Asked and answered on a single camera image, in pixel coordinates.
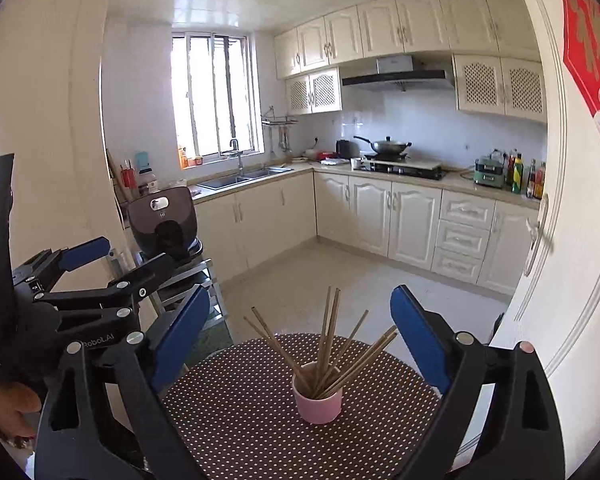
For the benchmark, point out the white door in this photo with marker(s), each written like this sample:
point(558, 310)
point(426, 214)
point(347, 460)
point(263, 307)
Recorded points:
point(555, 285)

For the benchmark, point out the narrow lattice-door cabinet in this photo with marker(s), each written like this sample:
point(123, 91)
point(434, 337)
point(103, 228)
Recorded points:
point(312, 92)

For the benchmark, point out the pink cup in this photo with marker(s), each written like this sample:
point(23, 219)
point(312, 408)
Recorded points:
point(320, 407)

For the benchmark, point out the bunch of wooden chopsticks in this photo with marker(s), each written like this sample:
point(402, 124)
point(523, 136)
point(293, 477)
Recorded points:
point(362, 360)

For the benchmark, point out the white mug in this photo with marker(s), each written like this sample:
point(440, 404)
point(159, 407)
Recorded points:
point(356, 163)

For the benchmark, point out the steel kitchen sink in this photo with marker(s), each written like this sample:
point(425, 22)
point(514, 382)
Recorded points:
point(240, 178)

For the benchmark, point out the person's left hand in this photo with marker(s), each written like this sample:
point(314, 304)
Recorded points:
point(10, 407)

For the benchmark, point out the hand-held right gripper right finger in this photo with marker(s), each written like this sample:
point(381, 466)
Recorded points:
point(420, 342)

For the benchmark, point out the orange bottles on windowsill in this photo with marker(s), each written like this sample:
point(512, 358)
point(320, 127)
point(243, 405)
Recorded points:
point(185, 157)

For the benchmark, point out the green floor mat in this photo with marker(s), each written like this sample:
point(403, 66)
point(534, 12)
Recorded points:
point(212, 335)

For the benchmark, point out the red paper door decoration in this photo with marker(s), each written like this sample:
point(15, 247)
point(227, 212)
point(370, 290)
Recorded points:
point(595, 60)

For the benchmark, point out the red container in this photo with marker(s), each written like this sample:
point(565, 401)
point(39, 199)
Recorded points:
point(326, 156)

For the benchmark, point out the gas stove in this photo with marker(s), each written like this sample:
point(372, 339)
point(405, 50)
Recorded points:
point(405, 170)

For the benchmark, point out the white lower kitchen cabinets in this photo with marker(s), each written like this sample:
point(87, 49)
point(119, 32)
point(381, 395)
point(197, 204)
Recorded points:
point(370, 215)

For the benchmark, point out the row of condiment bottles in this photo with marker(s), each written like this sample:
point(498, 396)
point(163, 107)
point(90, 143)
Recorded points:
point(525, 177)

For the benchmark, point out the wall utensil rack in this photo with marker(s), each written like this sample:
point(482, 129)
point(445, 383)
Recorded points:
point(280, 121)

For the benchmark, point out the metal storage rack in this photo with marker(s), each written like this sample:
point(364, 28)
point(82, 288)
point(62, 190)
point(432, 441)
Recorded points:
point(205, 285)

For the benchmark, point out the range hood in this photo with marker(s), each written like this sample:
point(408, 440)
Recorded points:
point(397, 77)

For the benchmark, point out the light blue carton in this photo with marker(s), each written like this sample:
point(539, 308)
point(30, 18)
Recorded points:
point(143, 161)

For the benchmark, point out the steel sink faucet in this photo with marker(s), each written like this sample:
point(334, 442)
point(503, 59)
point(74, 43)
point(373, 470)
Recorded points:
point(237, 152)

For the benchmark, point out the brown polka-dot tablecloth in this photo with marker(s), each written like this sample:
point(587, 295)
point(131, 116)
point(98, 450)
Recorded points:
point(230, 425)

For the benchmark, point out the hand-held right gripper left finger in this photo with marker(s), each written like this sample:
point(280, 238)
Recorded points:
point(180, 340)

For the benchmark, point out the red utensil holder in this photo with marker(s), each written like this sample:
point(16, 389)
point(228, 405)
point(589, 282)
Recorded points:
point(127, 176)

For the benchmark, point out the steel wok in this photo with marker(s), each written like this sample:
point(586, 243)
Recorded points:
point(390, 147)

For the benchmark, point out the kitchen window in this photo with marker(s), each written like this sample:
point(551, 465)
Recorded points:
point(215, 95)

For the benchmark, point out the dark brown kitchen appliance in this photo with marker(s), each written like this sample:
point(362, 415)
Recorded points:
point(165, 225)

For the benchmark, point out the white upper wall cabinets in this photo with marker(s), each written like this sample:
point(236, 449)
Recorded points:
point(410, 25)

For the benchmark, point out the green electric cooker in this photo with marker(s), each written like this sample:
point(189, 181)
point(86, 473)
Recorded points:
point(487, 170)

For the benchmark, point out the wide lattice-door cabinet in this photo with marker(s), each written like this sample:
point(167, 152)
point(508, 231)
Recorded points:
point(500, 87)

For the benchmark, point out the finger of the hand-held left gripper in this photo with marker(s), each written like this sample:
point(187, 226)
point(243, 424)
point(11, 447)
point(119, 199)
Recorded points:
point(147, 272)
point(85, 251)

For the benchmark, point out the small black appliance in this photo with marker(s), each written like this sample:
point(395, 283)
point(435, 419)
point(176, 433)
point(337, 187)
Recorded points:
point(347, 149)

